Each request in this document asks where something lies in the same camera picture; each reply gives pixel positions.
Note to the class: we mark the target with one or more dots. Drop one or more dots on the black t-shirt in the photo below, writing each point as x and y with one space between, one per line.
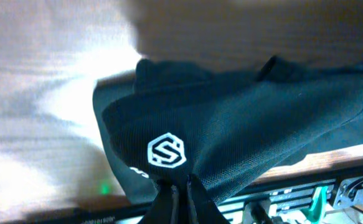
176 119

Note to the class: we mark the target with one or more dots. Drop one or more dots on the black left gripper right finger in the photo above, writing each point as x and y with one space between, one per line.
201 209

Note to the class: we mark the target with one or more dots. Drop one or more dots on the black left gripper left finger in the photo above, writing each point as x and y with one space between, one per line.
165 207

